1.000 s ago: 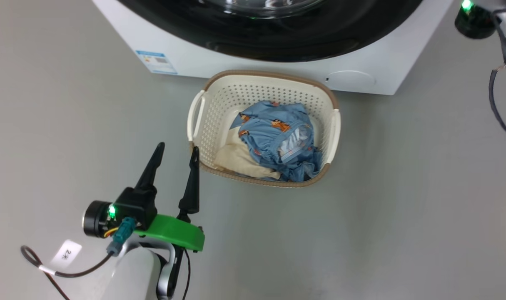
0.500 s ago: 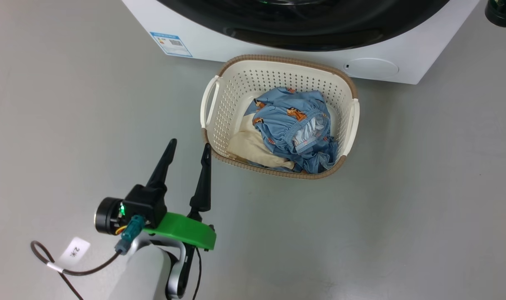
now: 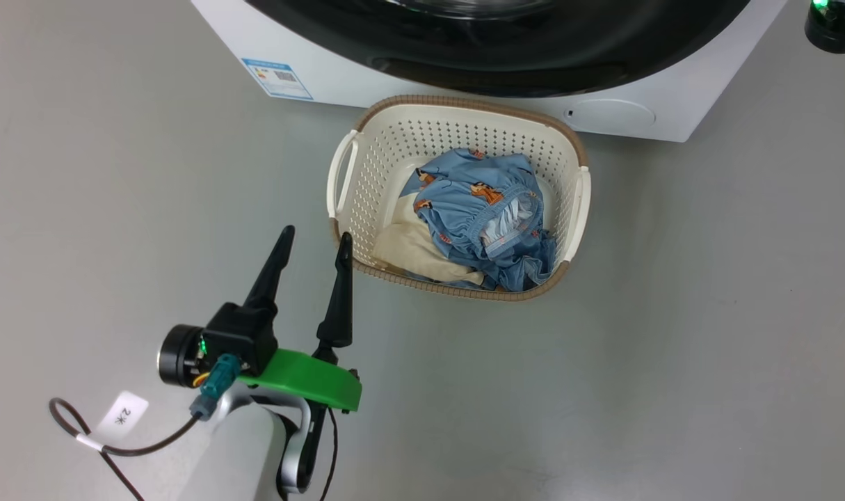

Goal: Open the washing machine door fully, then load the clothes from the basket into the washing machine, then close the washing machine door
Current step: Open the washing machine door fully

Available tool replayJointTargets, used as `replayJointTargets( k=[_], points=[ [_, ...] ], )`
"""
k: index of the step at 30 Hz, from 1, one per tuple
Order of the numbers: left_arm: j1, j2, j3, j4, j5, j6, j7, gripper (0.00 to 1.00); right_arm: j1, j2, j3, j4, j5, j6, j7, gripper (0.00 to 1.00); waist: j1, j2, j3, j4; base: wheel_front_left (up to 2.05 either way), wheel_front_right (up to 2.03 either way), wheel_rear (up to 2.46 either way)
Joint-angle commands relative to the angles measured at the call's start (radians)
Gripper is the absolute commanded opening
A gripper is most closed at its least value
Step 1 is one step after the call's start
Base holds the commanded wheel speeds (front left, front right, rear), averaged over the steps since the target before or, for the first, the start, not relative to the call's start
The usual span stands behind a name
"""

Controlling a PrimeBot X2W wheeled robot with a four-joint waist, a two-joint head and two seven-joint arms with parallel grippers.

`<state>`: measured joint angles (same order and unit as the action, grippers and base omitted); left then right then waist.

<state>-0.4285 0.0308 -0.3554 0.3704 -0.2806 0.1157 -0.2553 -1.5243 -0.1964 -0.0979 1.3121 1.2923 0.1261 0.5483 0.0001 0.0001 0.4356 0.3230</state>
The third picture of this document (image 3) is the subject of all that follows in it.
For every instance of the cream fabric garment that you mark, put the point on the cream fabric garment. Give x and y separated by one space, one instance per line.
412 250

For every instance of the dark round washing machine door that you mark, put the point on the dark round washing machine door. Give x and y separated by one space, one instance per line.
533 42

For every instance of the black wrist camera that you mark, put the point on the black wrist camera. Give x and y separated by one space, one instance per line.
829 31
238 337

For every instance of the cream perforated laundry basket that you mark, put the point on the cream perforated laundry basket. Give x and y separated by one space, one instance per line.
394 139

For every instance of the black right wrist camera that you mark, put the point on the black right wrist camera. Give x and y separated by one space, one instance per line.
829 31

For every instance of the blue energy label sticker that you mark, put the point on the blue energy label sticker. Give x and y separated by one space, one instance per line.
277 78

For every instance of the blue printed garment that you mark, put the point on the blue printed garment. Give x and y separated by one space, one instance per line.
464 195

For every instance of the round white filter cover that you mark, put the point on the round white filter cover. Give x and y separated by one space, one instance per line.
613 113

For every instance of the white washing machine body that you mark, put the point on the white washing machine body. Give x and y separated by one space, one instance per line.
339 83

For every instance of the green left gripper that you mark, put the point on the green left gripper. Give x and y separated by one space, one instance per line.
311 379

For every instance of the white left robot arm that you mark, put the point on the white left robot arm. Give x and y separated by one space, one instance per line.
241 459

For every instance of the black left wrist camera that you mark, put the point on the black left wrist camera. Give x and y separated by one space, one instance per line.
238 337

